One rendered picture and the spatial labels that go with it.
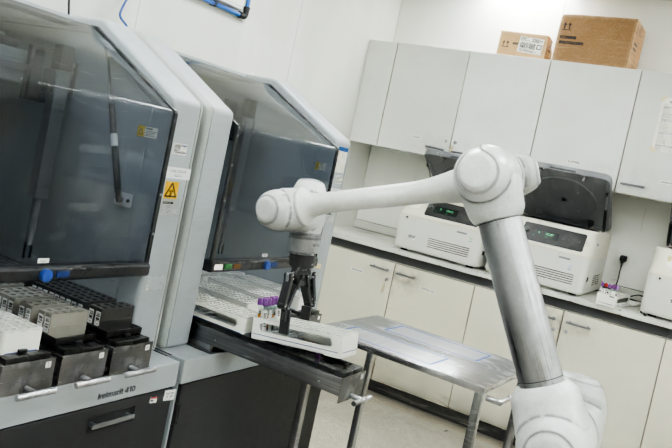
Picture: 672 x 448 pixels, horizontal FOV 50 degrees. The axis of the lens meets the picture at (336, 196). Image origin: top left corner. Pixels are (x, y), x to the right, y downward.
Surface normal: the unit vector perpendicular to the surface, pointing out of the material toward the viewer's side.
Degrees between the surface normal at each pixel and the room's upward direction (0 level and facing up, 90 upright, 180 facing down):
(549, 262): 90
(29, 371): 90
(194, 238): 90
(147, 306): 90
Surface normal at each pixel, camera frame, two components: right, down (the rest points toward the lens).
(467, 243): -0.52, -0.07
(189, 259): 0.85, 0.21
